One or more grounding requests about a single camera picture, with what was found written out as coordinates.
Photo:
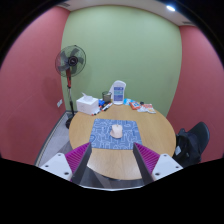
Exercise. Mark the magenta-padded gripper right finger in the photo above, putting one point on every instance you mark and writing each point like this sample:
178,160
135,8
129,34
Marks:
163,165

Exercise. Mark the blue snack packet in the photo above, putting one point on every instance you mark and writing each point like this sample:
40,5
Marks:
127,101

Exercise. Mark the white wall socket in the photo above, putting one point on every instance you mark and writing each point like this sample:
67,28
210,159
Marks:
59,103

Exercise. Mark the orange snack packet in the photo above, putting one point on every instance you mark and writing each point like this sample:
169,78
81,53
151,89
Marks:
149,108

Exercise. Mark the beige computer mouse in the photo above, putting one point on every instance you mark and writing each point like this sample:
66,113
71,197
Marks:
116,131

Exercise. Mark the black standing fan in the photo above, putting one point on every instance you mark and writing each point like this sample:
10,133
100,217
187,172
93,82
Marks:
70,60

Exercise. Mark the white tissue box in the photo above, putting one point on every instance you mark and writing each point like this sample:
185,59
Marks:
87,105

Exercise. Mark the black marker pen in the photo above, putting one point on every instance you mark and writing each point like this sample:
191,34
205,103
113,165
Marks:
107,106

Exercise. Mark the dark pen cup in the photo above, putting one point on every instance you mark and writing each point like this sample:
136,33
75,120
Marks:
107,96

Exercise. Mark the small blue box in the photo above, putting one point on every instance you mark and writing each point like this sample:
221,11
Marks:
102,102

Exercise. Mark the orange-red snack packet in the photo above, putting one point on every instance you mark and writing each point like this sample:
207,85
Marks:
134,105

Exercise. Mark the blue patterned mouse pad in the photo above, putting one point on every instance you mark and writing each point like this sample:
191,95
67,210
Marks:
100,136

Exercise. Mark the white snack packet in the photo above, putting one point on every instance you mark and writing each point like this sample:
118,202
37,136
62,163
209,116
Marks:
142,109

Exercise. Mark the round ceiling light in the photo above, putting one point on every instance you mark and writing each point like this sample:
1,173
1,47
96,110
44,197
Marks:
170,8

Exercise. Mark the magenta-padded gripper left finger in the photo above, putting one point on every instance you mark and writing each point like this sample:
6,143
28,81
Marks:
60,165

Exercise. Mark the small black round object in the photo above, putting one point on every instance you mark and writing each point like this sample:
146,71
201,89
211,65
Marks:
141,103

